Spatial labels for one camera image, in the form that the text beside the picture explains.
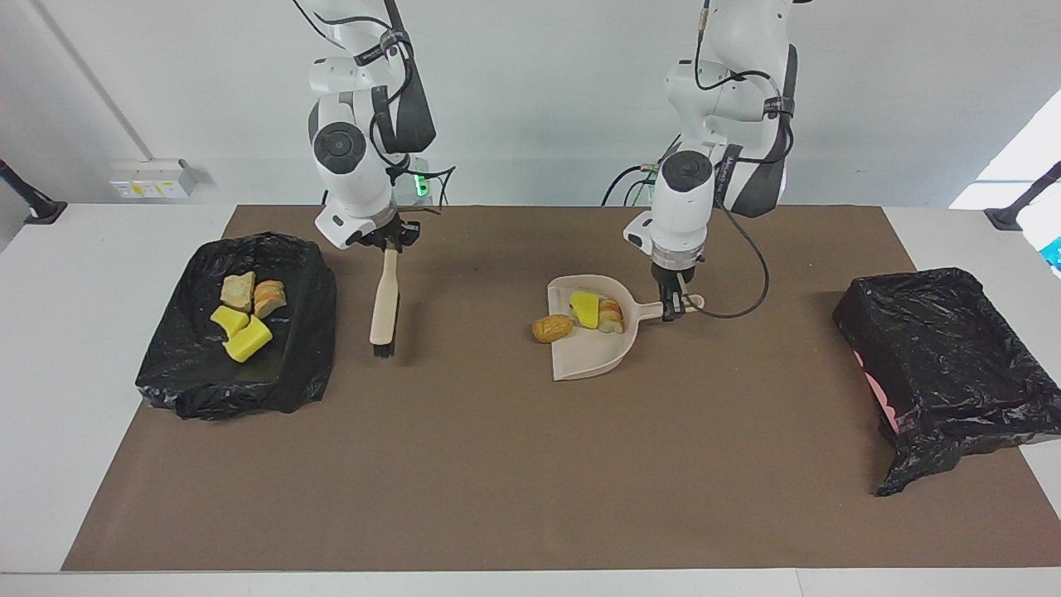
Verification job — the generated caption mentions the beige brush black bristles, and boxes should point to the beige brush black bristles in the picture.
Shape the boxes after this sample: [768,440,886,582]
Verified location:
[369,247,402,359]

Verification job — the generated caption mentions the yellow sponge green backing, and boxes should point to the yellow sponge green backing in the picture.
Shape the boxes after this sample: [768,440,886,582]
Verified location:
[569,290,603,330]

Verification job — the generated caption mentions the beige plastic dustpan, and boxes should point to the beige plastic dustpan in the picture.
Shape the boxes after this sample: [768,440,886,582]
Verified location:
[546,274,706,382]

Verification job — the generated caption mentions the brown oval sponge piece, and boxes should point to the brown oval sponge piece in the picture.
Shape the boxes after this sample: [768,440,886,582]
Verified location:
[531,313,575,344]

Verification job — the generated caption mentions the notched yellow sponge piece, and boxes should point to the notched yellow sponge piece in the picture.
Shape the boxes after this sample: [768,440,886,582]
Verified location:
[223,315,274,364]

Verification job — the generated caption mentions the small yellow sponge piece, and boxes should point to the small yellow sponge piece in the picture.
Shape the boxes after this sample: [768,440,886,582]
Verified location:
[210,304,250,339]

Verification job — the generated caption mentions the right black garbage bag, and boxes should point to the right black garbage bag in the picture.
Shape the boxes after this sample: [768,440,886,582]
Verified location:
[135,231,339,421]

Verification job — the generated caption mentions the black garbage bag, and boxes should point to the black garbage bag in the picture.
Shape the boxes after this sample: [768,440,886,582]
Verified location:
[135,231,339,421]
[832,266,1061,498]

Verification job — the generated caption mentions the brown table mat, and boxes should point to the brown table mat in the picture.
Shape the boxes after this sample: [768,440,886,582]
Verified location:
[62,205,1061,573]

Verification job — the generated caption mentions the left black garbage bag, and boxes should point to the left black garbage bag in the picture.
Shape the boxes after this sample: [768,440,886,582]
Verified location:
[832,266,1061,498]

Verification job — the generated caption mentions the black clamp stand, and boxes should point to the black clamp stand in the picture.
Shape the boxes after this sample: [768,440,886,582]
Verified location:
[0,158,69,226]
[984,160,1061,232]

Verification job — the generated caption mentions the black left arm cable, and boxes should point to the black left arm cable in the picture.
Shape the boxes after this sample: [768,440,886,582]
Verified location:
[695,0,797,320]

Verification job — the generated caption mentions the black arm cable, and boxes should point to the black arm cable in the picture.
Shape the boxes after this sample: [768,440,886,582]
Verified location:
[695,0,797,320]
[290,0,457,208]

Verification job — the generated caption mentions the black base cable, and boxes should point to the black base cable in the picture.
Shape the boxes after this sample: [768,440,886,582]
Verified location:
[608,164,657,206]

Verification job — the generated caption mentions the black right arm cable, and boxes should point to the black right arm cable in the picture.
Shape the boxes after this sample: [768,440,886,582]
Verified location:
[290,0,457,208]

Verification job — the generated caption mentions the white wall socket box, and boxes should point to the white wall socket box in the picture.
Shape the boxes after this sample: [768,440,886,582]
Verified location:
[109,158,200,201]

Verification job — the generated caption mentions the white wall conduit pipe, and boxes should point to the white wall conduit pipe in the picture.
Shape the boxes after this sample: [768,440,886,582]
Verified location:
[31,0,158,164]

